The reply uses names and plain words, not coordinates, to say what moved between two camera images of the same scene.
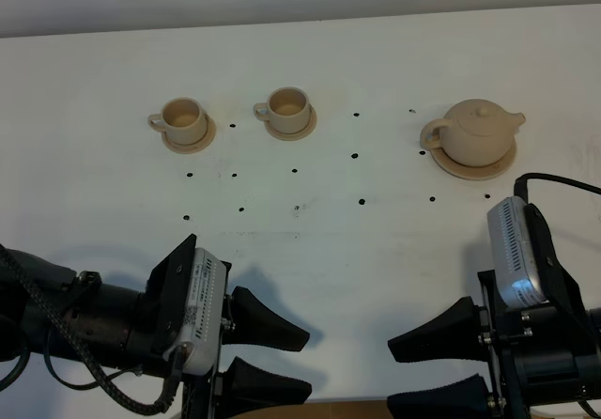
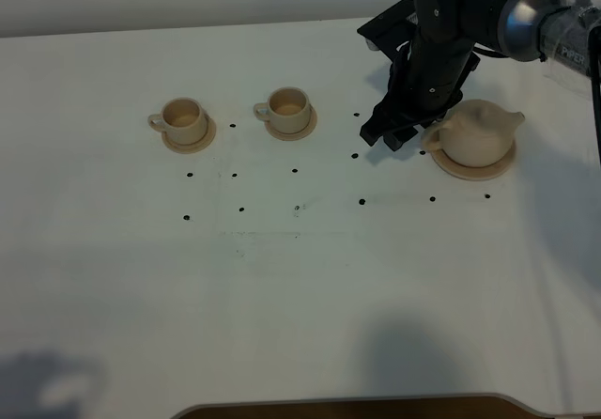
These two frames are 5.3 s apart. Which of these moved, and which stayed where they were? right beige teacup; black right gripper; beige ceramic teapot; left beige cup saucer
Moved: black right gripper
Stayed: beige ceramic teapot; right beige teacup; left beige cup saucer
